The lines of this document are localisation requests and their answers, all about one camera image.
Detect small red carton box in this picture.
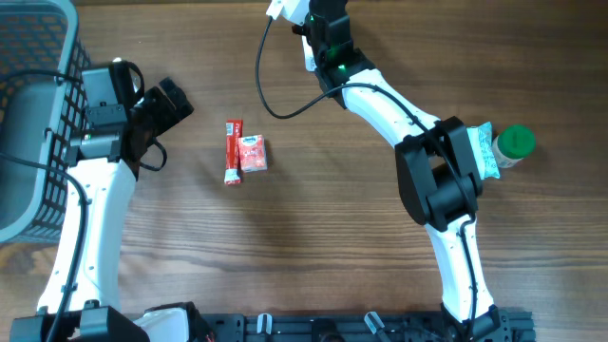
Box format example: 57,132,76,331
238,135,268,173

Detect red toothpaste box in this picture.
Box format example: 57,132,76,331
224,119,243,185

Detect light blue wipes packet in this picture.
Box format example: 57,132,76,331
466,122,501,180

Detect green lid jar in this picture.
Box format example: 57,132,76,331
492,124,536,168

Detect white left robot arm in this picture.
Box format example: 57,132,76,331
9,78,212,341

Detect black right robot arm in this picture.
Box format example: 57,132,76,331
303,0,499,341

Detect white barcode scanner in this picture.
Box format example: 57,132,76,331
302,36,316,72

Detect grey plastic basket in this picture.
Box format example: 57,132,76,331
1,0,91,243

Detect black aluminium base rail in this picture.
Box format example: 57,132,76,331
202,310,537,342

